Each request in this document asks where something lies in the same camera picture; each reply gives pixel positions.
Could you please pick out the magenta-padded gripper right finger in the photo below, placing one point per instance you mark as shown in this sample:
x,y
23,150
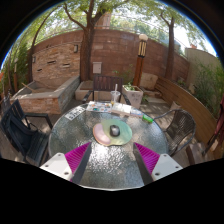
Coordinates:
x,y
146,158

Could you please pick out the dark wooden slatted chair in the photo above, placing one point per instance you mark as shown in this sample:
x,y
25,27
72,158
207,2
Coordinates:
x,y
106,83

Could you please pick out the beige wall mailbox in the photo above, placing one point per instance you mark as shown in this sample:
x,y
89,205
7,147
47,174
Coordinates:
x,y
97,67

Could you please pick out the curved wooden bench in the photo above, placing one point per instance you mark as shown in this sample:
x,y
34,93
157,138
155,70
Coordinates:
x,y
193,106

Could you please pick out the thin curved tree trunk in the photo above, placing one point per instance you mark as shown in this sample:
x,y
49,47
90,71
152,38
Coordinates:
x,y
30,63

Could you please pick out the black bag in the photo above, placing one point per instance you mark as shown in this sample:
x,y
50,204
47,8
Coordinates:
x,y
16,131

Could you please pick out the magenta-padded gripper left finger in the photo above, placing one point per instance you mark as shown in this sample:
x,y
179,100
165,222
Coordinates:
x,y
77,156

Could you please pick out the black slatted armchair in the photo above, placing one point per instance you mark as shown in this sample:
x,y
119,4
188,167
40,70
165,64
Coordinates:
x,y
31,143

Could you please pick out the small thin booklet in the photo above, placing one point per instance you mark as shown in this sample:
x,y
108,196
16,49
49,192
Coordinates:
x,y
136,112

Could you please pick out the thick tree trunk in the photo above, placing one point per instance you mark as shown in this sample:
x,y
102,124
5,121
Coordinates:
x,y
87,50

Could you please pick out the clear plastic cup with straw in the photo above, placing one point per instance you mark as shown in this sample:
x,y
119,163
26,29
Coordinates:
x,y
115,96

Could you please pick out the slim leaning tree trunk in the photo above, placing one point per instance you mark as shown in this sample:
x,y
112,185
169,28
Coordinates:
x,y
170,50

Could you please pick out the white square planter box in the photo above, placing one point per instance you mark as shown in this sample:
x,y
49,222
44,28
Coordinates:
x,y
135,96

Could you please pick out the stone raised garden bed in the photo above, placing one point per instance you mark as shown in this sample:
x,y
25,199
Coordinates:
x,y
40,101

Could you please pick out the dark wicker chair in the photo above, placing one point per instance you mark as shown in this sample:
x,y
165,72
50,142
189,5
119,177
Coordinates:
x,y
181,126

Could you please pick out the green marker pen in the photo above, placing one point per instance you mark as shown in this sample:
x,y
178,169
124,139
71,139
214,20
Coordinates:
x,y
147,118

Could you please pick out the wooden garden lamp post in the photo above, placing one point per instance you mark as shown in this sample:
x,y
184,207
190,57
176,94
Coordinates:
x,y
140,60

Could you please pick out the colourful printed sheet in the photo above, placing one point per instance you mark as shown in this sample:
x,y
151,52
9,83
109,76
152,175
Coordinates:
x,y
98,106

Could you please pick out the open white book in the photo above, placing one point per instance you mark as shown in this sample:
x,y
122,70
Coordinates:
x,y
121,109

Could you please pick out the black wall lamp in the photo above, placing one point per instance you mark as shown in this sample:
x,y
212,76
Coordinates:
x,y
33,59
76,48

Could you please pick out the grey and black computer mouse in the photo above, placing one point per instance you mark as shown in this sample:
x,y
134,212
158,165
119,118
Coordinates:
x,y
114,130

